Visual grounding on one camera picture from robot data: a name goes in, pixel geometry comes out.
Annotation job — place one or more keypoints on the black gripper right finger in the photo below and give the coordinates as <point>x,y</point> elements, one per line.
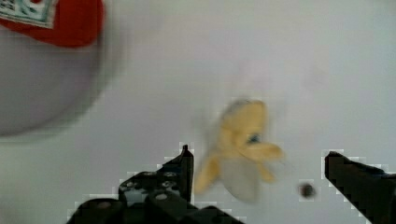
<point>369,189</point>

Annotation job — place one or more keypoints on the yellow plush peeled banana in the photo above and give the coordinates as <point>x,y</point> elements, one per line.
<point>238,155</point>

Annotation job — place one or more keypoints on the red plush ketchup bottle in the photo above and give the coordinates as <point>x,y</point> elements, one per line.
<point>62,23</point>

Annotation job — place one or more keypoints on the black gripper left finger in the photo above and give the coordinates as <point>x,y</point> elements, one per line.
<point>158,197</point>

